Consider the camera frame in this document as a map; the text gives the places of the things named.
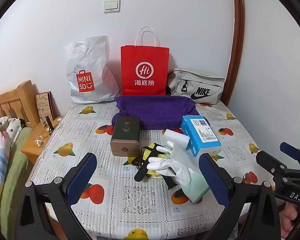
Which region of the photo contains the illustrated book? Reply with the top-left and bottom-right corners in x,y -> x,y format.
35,92 -> 54,122

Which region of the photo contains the red paper bag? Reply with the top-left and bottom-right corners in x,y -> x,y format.
120,26 -> 170,97

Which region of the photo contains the black strap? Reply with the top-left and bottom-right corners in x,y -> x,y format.
134,142 -> 163,183

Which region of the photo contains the white light switch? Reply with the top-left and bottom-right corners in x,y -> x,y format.
104,0 -> 121,13

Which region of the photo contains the fruit print tablecloth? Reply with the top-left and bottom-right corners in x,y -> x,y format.
27,102 -> 275,240

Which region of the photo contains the yellow cloth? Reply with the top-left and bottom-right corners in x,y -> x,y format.
140,142 -> 170,178

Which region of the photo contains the white glove with green cuff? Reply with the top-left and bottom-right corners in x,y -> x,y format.
148,144 -> 211,205

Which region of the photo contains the brown wooden door frame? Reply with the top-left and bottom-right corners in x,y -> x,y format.
225,0 -> 245,105

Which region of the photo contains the blue tissue box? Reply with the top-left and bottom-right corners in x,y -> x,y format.
181,115 -> 222,158

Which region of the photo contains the dark tea tin box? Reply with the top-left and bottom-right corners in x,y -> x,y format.
110,116 -> 141,157

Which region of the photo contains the white sponge block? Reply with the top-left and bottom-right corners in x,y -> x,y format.
162,129 -> 190,153

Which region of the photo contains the wooden nightstand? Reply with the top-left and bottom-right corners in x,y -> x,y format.
21,116 -> 64,164

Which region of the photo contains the white plastic shopping bag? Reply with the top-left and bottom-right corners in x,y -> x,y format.
65,35 -> 119,104

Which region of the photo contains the grey waist bag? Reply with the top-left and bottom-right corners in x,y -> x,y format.
167,67 -> 226,105

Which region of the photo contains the spotted plush toy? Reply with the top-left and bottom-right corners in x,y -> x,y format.
0,116 -> 24,145

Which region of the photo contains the person's right hand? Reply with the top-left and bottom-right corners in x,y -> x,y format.
282,202 -> 300,239

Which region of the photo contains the wooden headboard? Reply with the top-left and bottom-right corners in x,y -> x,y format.
0,80 -> 39,128

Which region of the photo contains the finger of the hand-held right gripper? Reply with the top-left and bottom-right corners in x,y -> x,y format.
255,150 -> 294,180
280,142 -> 300,167

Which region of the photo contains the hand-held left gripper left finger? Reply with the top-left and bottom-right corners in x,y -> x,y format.
15,152 -> 98,240

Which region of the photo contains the purple towel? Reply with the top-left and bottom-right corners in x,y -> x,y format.
112,95 -> 200,130

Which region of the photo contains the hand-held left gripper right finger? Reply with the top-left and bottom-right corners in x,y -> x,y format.
199,153 -> 282,240

